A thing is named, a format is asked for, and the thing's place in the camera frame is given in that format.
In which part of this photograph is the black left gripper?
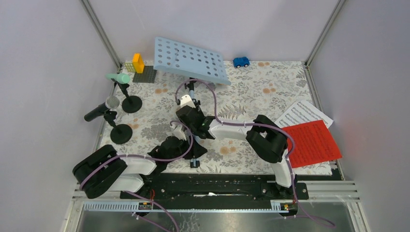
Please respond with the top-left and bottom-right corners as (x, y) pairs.
(166, 135), (207, 164)

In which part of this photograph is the light blue music stand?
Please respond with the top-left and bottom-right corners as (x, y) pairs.
(153, 36), (232, 169)

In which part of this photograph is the white sheet music page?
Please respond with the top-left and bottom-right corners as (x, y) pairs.
(275, 100), (334, 128)

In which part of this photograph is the red sheet music page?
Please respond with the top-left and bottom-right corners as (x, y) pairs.
(283, 120), (342, 168)

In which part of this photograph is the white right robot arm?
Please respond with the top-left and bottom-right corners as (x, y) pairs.
(176, 95), (297, 199)

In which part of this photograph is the floral patterned table mat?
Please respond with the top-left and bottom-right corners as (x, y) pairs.
(115, 61), (312, 174)

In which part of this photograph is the dark grey brick baseplate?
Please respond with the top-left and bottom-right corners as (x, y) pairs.
(132, 66), (157, 83)

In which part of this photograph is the black far microphone stand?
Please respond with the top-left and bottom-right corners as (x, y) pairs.
(114, 81), (143, 114)

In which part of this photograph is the black microphone stand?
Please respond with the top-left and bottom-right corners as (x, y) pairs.
(114, 81), (143, 114)
(103, 111), (132, 145)

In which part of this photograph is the blue toy brick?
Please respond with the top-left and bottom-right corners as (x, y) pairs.
(233, 57), (250, 68)

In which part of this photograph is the black near microphone stand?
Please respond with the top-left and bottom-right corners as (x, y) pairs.
(103, 111), (132, 145)

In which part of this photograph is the orange toy brick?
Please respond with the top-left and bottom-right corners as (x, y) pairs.
(132, 53), (145, 74)

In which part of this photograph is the mint green microphone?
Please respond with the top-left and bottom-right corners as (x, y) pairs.
(105, 73), (131, 84)

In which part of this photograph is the pale green toy brick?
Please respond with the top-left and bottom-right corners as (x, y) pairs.
(124, 62), (136, 73)

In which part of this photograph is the black silver microphone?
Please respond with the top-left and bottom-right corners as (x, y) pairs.
(84, 96), (120, 122)

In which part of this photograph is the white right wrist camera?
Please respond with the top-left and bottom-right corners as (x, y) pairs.
(179, 95), (196, 109)

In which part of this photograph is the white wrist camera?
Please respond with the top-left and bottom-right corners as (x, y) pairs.
(179, 95), (196, 109)
(171, 122), (187, 141)

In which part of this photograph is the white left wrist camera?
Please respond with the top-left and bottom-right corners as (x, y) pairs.
(171, 122), (187, 141)

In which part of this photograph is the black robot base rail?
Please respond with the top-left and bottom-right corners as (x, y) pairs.
(136, 173), (309, 210)

